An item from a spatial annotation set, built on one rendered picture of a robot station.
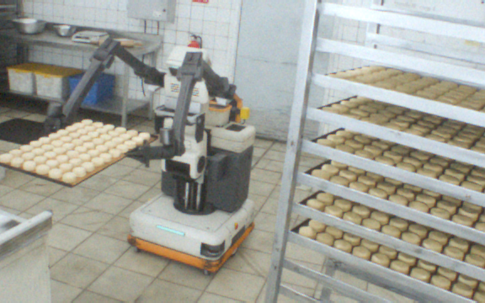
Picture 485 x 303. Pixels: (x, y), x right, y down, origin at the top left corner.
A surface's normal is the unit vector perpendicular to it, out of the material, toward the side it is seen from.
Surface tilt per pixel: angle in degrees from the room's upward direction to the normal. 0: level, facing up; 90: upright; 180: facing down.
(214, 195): 90
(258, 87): 90
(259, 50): 90
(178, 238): 90
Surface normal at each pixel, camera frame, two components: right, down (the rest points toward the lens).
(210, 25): -0.29, 0.28
